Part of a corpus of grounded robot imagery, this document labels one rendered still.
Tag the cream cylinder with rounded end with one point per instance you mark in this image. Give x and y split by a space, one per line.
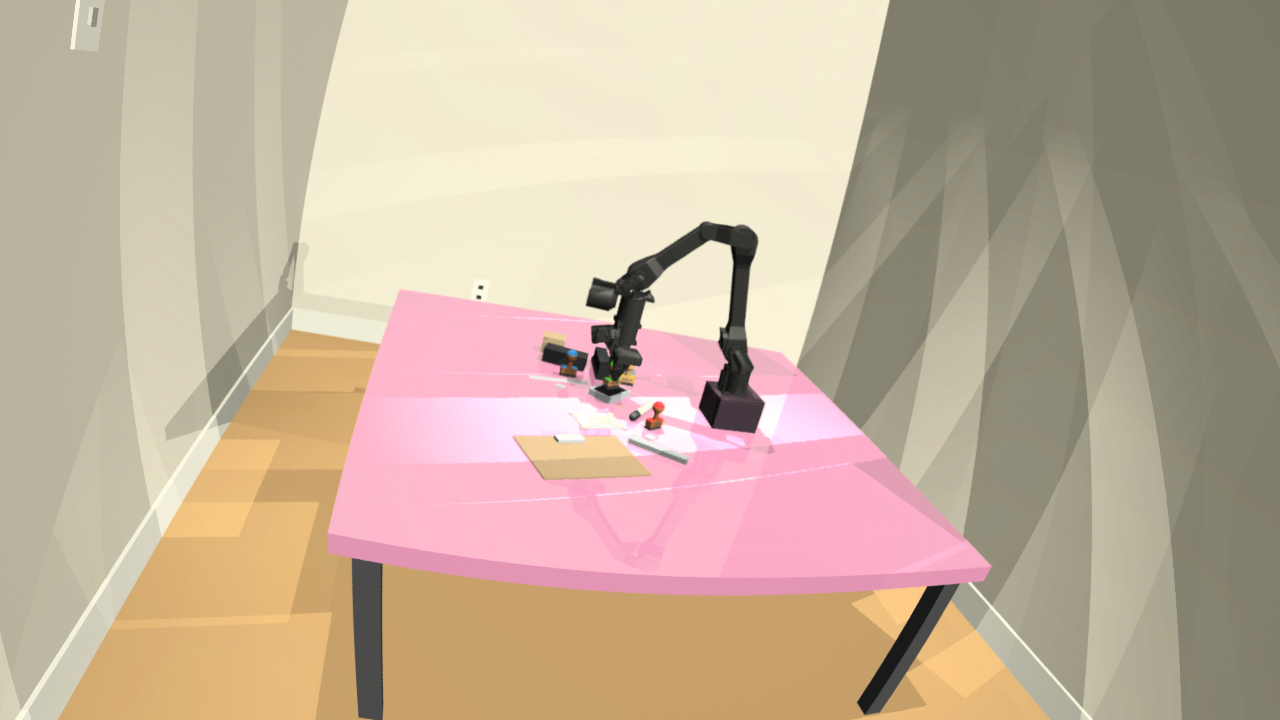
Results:
641 410

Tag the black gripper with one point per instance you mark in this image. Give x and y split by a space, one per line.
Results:
623 356

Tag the green-handled stamp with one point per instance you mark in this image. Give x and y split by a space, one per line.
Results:
608 383

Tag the white inspection card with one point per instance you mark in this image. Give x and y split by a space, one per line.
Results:
597 420

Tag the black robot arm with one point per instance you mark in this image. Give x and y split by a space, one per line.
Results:
641 274

